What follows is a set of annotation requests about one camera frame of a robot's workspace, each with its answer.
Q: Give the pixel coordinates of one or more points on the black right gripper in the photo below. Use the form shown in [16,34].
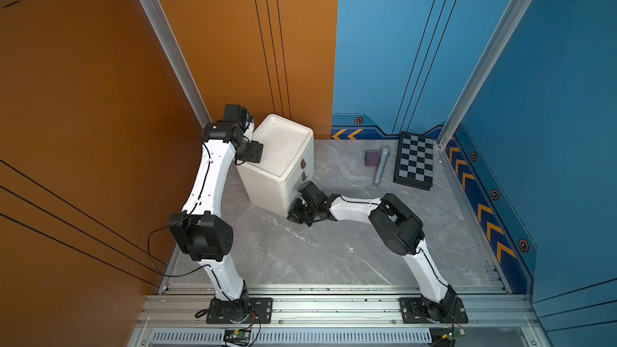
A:
[293,213]

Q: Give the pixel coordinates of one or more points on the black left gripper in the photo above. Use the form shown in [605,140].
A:
[255,153]

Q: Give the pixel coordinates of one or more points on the white plastic drawer cabinet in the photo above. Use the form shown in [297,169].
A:
[287,161]

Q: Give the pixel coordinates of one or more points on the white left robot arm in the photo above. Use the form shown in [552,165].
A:
[198,229]

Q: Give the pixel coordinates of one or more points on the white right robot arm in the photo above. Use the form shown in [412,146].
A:
[399,228]

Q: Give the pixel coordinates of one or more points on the purple small block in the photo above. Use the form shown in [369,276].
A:
[372,158]

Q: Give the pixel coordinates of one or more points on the grey microphone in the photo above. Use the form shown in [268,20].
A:
[383,156]

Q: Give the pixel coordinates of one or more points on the black white chessboard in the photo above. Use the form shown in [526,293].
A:
[414,163]

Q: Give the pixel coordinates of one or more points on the green circuit board left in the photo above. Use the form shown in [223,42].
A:
[237,337]

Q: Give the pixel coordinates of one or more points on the green circuit board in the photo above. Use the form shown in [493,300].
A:
[451,337]
[237,337]

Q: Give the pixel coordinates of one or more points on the green circuit board right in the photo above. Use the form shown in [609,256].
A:
[451,337]

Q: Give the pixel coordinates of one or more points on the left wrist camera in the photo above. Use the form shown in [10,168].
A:
[237,114]

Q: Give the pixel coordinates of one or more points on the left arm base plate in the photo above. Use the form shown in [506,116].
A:
[240,311]

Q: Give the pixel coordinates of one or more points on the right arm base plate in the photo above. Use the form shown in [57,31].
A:
[420,311]

